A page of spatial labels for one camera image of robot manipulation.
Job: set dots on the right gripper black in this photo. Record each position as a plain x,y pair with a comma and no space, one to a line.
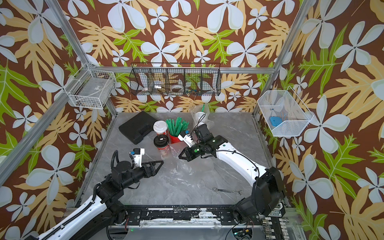
189,156

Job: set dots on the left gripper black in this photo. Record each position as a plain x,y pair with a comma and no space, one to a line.
152,171

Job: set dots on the clear plastic bag back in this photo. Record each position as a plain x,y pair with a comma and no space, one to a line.
183,174

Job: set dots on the red cup black lid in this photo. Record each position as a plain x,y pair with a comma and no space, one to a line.
161,142

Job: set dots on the red cup white lid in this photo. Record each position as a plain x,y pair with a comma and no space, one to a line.
160,127
200,117

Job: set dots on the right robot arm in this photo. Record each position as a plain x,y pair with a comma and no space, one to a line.
267,183

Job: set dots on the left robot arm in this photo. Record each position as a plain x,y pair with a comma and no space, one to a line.
103,208

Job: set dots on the red plastic straw cup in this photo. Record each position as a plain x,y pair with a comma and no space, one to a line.
174,140

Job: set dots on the green wrapped straws bundle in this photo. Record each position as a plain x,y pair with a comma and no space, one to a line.
177,126

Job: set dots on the black plastic tool case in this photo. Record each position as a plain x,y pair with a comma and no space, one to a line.
138,127

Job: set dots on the metal wrench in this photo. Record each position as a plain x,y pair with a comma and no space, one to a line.
240,192

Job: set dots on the blue object in basket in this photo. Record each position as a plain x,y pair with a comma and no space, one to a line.
275,121

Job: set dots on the white mesh basket right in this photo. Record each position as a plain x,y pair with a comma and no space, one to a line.
287,105

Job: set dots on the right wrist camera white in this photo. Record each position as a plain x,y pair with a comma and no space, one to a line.
186,138

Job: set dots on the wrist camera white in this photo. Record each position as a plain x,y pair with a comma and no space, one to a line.
186,138
136,156

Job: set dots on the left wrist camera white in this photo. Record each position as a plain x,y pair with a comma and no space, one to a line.
136,156

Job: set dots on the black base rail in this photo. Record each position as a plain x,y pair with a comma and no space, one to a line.
137,215

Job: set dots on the black wire basket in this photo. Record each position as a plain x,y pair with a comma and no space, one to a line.
178,79

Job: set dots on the white wire basket left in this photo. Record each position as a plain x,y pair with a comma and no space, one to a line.
90,87

